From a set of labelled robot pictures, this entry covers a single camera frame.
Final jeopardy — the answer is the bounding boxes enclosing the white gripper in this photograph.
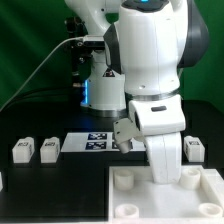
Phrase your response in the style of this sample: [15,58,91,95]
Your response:
[129,94,186,184]

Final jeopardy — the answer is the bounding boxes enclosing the white square tabletop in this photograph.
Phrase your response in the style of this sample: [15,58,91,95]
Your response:
[108,166,224,224]

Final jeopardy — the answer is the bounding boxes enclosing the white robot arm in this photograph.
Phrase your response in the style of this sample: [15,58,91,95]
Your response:
[103,0,209,184]

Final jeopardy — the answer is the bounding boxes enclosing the white sheet with tags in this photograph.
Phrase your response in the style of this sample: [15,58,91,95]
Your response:
[60,132,148,153]

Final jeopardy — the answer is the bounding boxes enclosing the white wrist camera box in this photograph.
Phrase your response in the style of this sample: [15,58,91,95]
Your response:
[113,118,143,154]

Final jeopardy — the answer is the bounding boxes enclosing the black cables on table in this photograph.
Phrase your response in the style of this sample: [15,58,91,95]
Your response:
[0,86,84,113]

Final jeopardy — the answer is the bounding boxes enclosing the black camera on stand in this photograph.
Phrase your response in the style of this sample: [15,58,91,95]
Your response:
[65,16,104,87]

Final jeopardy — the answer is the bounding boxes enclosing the white camera cable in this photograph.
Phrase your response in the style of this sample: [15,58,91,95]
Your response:
[0,37,84,113]

